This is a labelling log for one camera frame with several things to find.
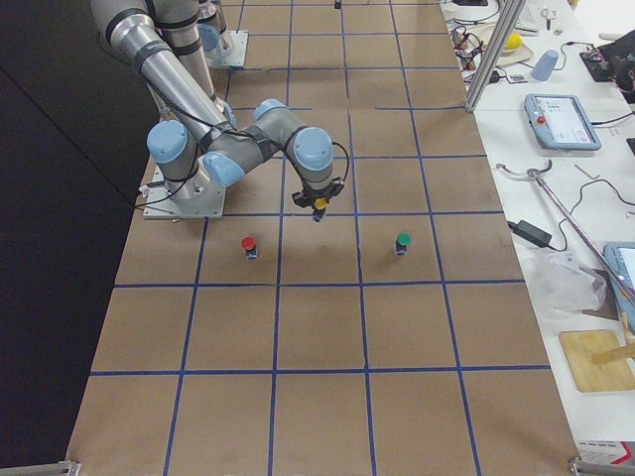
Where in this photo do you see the black power adapter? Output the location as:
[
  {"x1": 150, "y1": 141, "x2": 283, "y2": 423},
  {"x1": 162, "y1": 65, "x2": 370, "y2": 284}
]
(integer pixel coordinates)
[{"x1": 512, "y1": 220, "x2": 552, "y2": 248}]

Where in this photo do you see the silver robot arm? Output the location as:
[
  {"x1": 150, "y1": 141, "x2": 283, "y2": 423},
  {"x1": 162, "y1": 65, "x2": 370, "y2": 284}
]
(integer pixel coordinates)
[
  {"x1": 90, "y1": 1, "x2": 345, "y2": 216},
  {"x1": 199, "y1": 1, "x2": 342, "y2": 70}
]

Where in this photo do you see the wooden cutting board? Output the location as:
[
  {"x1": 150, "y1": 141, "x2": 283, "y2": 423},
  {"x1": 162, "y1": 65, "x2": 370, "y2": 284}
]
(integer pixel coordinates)
[{"x1": 559, "y1": 329, "x2": 634, "y2": 393}]

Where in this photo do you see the red push button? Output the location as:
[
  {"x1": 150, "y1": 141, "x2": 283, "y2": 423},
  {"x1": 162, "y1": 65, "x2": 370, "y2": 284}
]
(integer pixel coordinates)
[{"x1": 240, "y1": 236, "x2": 258, "y2": 260}]

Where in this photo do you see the blue plastic cup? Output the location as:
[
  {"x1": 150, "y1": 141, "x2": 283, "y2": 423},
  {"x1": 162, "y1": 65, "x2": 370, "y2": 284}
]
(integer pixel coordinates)
[{"x1": 530, "y1": 50, "x2": 560, "y2": 82}]

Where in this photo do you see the clear plastic bag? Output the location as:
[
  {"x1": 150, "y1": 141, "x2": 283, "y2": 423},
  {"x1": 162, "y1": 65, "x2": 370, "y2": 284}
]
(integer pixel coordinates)
[{"x1": 529, "y1": 251, "x2": 607, "y2": 311}]

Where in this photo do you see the blue teach pendant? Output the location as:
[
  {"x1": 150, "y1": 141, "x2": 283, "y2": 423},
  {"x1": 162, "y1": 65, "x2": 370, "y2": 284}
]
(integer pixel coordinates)
[
  {"x1": 603, "y1": 242, "x2": 635, "y2": 329},
  {"x1": 524, "y1": 94, "x2": 601, "y2": 151}
]

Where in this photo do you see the yellow fruit on tray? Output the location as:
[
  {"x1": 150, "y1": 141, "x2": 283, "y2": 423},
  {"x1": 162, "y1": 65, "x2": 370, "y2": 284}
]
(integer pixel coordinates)
[{"x1": 503, "y1": 33, "x2": 523, "y2": 52}]

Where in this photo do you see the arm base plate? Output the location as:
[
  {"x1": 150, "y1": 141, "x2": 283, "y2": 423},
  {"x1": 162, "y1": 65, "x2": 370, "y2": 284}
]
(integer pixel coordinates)
[
  {"x1": 143, "y1": 159, "x2": 225, "y2": 220},
  {"x1": 200, "y1": 29, "x2": 249, "y2": 68}
]

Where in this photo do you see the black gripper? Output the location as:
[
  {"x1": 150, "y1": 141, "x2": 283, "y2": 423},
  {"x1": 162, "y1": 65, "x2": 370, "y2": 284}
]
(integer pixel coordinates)
[{"x1": 292, "y1": 178, "x2": 344, "y2": 208}]

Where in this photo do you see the metal cane with handle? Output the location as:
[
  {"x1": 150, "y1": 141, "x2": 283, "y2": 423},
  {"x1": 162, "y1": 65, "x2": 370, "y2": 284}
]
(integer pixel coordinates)
[{"x1": 495, "y1": 160, "x2": 634, "y2": 304}]

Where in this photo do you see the aluminium frame post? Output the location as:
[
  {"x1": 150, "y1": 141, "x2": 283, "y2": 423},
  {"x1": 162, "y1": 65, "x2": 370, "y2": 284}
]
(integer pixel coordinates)
[{"x1": 464, "y1": 0, "x2": 526, "y2": 113}]

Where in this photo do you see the green push button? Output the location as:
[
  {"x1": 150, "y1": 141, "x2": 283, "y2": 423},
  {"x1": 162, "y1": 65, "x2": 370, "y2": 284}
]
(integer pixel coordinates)
[{"x1": 395, "y1": 232, "x2": 412, "y2": 256}]

